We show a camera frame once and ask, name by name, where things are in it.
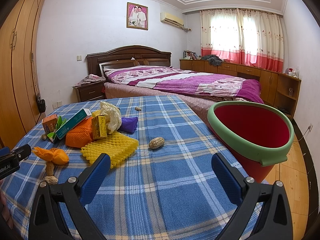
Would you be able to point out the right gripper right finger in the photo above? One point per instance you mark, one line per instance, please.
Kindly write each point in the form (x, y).
(274, 220)

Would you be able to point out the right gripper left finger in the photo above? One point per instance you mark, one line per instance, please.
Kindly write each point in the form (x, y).
(46, 219)

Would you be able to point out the green mosquito coil box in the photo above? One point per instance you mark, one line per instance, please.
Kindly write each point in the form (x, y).
(52, 135)

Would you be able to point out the orange cardboard box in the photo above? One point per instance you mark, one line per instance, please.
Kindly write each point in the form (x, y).
(49, 123)

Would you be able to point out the orange foam net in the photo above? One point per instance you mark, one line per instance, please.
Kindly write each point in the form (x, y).
(80, 135)

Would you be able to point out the white teal medicine box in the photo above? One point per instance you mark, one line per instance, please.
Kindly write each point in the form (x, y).
(72, 122)

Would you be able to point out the small yellow box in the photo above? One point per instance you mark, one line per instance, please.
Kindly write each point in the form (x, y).
(99, 127)

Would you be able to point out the cream plastic bag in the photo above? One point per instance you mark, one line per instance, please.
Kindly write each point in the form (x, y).
(112, 116)

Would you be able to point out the purple wrapper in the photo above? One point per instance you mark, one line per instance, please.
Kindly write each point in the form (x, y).
(128, 125)

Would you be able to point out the peanut at left edge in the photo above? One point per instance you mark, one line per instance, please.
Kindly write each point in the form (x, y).
(50, 178)

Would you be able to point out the peanut beside orange box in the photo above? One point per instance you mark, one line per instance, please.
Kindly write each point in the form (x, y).
(44, 136)

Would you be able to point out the wooden wardrobe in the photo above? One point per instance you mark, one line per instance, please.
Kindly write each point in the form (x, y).
(20, 91)

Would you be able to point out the black plug on wardrobe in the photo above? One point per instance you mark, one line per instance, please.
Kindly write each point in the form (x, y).
(41, 103)

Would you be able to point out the red bucket green rim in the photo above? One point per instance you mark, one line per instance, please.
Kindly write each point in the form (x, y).
(258, 136)

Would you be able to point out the dark wooden nightstand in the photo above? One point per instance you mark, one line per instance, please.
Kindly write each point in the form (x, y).
(90, 92)

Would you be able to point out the blue plaid table cloth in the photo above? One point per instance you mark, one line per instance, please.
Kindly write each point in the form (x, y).
(168, 193)

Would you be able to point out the folded cloth on nightstand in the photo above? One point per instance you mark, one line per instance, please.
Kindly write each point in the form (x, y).
(89, 80)

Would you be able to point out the peanut near centre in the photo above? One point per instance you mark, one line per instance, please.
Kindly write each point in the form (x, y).
(156, 143)

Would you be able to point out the long wooden cabinet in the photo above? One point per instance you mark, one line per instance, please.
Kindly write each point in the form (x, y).
(277, 89)

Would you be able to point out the wooden bed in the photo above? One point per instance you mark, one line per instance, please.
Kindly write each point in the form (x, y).
(130, 56)

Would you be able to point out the dark clothes on cabinet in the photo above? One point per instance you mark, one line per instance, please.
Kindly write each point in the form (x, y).
(212, 59)

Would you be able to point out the purple floral quilt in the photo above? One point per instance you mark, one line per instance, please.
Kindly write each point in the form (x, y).
(186, 82)

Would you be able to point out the red white curtains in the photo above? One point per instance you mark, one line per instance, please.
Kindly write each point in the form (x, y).
(243, 36)

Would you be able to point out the framed wedding photo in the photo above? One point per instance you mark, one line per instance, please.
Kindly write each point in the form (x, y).
(137, 16)

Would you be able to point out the wall air conditioner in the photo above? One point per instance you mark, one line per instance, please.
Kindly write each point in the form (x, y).
(171, 20)

